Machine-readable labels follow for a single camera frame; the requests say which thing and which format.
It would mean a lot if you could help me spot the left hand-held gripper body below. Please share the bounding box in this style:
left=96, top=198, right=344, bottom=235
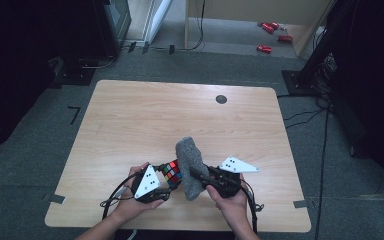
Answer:
left=130, top=163, right=173, bottom=205

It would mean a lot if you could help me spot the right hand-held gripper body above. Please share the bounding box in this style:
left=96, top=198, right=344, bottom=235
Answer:
left=207, top=156, right=260, bottom=200

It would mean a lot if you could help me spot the multicoloured puzzle cube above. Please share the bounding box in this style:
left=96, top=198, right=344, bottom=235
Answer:
left=161, top=159, right=183, bottom=189

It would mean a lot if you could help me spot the grey cloth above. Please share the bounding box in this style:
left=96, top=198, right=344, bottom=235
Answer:
left=174, top=135, right=211, bottom=202

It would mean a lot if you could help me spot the person's left hand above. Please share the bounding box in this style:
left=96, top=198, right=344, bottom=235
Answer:
left=112, top=161, right=165, bottom=223

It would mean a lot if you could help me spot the person's right hand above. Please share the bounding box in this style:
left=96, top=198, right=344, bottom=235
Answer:
left=205, top=173, right=251, bottom=228

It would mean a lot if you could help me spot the person's dark clothing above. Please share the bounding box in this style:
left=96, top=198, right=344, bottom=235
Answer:
left=113, top=229, right=241, bottom=240

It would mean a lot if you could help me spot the black metal stand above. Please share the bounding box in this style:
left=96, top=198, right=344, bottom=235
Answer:
left=281, top=0, right=361, bottom=98

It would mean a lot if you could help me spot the black stand base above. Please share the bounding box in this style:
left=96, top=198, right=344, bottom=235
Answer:
left=48, top=55, right=98, bottom=89

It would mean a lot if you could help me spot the white board panel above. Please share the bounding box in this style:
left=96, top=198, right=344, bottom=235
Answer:
left=144, top=0, right=174, bottom=45

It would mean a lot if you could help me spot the dark glass-fronted cabinet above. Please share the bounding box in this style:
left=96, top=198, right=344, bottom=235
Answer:
left=91, top=0, right=133, bottom=60

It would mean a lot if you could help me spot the dark curtain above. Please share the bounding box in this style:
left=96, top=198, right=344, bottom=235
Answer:
left=326, top=0, right=384, bottom=196
left=0, top=0, right=98, bottom=158

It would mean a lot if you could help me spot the left hand-held gripper black cable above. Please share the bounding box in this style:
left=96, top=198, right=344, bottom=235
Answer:
left=99, top=171, right=138, bottom=221

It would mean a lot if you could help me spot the hand-held gripper black cable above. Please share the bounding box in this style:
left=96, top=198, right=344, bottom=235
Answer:
left=239, top=181, right=265, bottom=234
left=99, top=171, right=138, bottom=221

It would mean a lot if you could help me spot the right hand-held gripper black cable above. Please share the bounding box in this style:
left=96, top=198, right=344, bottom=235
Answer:
left=239, top=181, right=265, bottom=234

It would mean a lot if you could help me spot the thin black floor cable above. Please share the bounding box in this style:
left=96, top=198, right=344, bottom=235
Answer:
left=283, top=108, right=328, bottom=130

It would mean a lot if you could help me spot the long black floor cable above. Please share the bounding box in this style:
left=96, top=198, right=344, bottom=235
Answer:
left=314, top=108, right=332, bottom=239

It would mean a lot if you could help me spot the black hanging cable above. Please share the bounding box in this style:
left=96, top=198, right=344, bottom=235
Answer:
left=171, top=0, right=207, bottom=52

